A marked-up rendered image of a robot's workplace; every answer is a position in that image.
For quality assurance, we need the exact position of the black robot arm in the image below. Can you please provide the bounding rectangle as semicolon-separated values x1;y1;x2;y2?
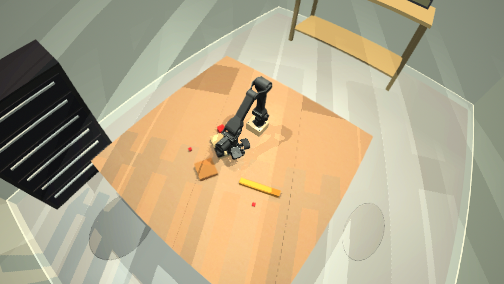
214;76;273;160

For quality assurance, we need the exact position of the yellow flat bar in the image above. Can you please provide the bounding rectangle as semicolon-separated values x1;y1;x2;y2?
239;178;280;198

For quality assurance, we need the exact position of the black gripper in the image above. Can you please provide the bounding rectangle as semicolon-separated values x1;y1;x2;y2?
214;138;250;158

